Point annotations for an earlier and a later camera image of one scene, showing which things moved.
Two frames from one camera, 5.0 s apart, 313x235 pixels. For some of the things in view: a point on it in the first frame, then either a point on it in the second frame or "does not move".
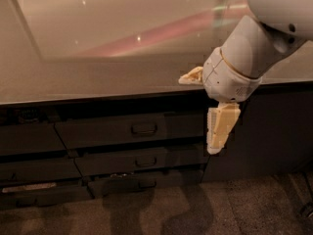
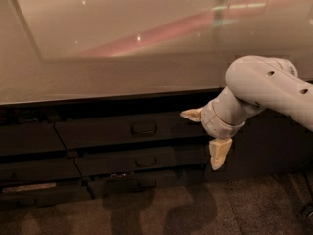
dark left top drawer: (30, 137) does not move
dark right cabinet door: (273, 133) does not move
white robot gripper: (225, 79) -> (215, 122)
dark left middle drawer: (51, 168) does not move
